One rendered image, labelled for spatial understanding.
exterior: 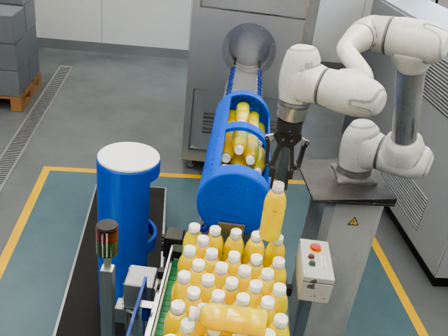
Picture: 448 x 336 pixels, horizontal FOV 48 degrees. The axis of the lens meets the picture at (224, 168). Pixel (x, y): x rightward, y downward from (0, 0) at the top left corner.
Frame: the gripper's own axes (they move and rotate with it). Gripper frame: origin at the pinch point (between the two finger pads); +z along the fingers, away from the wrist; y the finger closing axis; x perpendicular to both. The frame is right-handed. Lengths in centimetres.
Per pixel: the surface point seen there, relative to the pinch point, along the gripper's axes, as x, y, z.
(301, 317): 5, -16, 52
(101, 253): 23, 49, 19
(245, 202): -23.5, 8.3, 25.8
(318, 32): -561, -77, 85
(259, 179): -25.1, 4.6, 16.2
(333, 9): -563, -91, 53
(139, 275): -4, 44, 51
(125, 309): 1, 47, 64
